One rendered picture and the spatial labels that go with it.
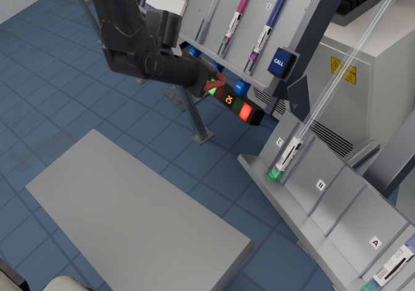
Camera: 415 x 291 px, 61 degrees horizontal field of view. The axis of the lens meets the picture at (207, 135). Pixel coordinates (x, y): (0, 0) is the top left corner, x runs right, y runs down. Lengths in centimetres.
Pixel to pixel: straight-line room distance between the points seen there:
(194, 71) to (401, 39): 57
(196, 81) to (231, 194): 85
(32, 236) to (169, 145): 75
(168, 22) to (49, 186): 56
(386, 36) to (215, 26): 44
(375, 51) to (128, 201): 71
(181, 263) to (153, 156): 110
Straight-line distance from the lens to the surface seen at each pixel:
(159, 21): 66
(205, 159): 165
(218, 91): 91
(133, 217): 83
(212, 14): 99
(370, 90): 108
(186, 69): 70
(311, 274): 131
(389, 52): 104
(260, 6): 87
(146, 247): 77
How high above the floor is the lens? 123
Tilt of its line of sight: 45 degrees down
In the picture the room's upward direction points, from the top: 23 degrees counter-clockwise
